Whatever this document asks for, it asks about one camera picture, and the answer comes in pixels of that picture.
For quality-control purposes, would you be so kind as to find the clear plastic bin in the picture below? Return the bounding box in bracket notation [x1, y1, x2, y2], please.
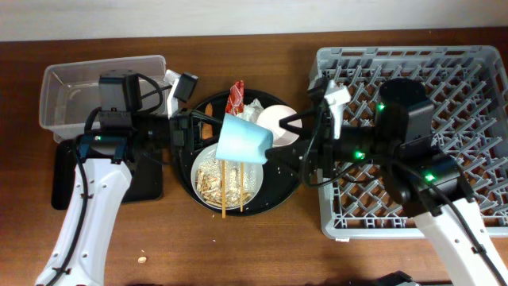
[39, 55, 180, 143]

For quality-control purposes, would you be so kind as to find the orange carrot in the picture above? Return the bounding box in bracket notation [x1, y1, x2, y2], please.
[202, 103, 213, 140]

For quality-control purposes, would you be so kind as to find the grey dishwasher rack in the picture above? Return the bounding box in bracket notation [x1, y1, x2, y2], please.
[309, 45, 507, 242]

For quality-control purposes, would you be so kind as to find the round black tray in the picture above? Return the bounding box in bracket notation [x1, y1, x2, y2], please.
[171, 91, 300, 217]

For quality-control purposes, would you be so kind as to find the white plate with food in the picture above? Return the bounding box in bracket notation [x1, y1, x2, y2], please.
[191, 144, 264, 211]

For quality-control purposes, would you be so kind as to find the blue plastic cup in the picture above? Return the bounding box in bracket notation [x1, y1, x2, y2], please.
[216, 114, 273, 164]

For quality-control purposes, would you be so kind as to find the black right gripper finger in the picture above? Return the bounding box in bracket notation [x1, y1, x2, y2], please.
[265, 140, 310, 175]
[279, 107, 321, 137]

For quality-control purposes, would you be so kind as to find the crumpled white napkin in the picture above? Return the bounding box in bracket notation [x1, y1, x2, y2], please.
[237, 99, 264, 123]

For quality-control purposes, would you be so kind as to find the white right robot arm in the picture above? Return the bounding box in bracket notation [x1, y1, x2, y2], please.
[265, 78, 507, 285]

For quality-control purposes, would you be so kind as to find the black rectangular tray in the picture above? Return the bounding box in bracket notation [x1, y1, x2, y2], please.
[51, 140, 164, 211]

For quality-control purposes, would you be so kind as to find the red snack wrapper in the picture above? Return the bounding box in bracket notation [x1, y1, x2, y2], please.
[225, 80, 244, 115]

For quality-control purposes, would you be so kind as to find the pink bowl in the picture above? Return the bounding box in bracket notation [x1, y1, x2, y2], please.
[256, 105, 299, 147]

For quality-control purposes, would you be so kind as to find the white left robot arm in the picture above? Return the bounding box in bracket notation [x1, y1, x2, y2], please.
[36, 70, 152, 285]

